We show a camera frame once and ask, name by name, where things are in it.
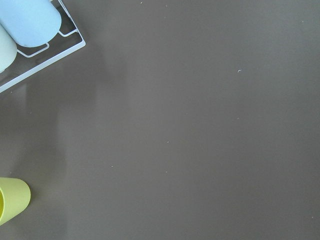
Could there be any light blue cup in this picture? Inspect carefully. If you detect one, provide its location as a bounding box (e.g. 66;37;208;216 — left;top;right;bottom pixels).
0;0;62;48

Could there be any yellow plastic cup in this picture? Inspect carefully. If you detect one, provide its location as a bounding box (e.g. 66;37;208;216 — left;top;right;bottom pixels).
0;177;31;225

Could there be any light green cup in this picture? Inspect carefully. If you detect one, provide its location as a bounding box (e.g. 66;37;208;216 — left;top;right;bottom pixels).
0;25;17;73

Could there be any white wire cup rack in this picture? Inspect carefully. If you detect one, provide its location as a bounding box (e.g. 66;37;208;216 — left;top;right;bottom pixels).
0;0;86;92

